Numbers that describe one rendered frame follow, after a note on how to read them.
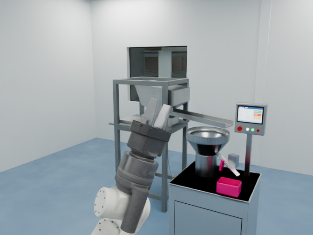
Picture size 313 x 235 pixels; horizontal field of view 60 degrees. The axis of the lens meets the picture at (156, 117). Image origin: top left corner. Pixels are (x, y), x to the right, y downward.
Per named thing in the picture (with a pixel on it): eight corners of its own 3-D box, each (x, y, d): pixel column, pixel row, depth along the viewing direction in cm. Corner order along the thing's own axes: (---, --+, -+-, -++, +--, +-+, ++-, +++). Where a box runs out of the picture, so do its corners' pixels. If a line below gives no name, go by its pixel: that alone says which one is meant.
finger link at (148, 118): (161, 101, 62) (152, 126, 62) (151, 98, 64) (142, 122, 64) (157, 99, 61) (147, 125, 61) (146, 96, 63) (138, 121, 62)
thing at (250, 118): (230, 176, 229) (235, 103, 216) (233, 172, 237) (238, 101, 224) (259, 182, 218) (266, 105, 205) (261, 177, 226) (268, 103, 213)
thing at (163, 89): (86, 213, 311) (79, 81, 280) (137, 178, 402) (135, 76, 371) (207, 256, 243) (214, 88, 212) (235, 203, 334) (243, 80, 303)
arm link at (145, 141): (181, 136, 67) (165, 182, 67) (152, 126, 73) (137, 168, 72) (151, 126, 57) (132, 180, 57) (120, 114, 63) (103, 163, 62)
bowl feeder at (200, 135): (178, 176, 228) (179, 133, 220) (193, 162, 259) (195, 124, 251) (237, 190, 205) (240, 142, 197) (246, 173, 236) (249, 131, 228)
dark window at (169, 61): (129, 101, 565) (128, 46, 542) (130, 101, 566) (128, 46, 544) (188, 106, 503) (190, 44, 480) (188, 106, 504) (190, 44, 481)
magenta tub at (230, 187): (215, 193, 200) (216, 182, 198) (220, 186, 210) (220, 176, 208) (237, 198, 192) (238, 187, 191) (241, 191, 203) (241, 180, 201)
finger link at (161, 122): (161, 103, 68) (153, 126, 67) (172, 106, 66) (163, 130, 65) (165, 105, 69) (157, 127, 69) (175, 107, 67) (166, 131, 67)
